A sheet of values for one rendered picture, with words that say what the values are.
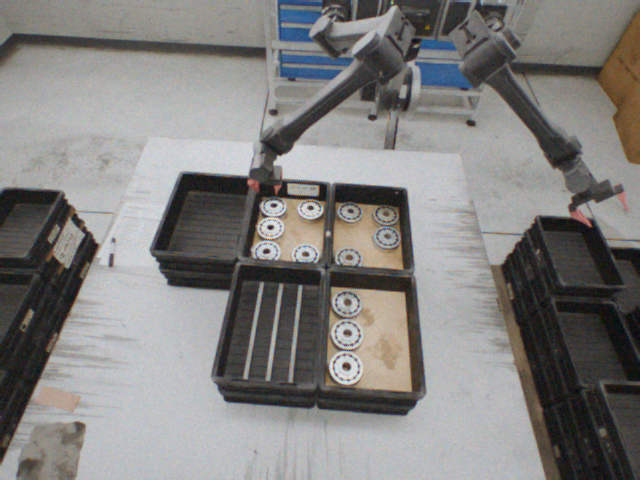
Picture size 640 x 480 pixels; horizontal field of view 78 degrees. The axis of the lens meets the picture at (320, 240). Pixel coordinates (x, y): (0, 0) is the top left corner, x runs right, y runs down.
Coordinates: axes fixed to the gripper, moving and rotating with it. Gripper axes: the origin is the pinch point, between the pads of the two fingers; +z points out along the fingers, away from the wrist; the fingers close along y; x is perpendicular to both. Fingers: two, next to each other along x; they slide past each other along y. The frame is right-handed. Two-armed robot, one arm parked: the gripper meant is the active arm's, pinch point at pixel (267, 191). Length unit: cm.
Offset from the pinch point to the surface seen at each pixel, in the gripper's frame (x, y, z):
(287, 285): -22.4, 9.0, 23.4
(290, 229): 2.4, 7.1, 23.4
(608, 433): -55, 128, 53
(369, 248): -3.5, 37.8, 23.5
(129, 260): -10, -56, 36
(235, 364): -52, -3, 23
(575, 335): -10, 138, 69
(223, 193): 18.1, -22.5, 23.4
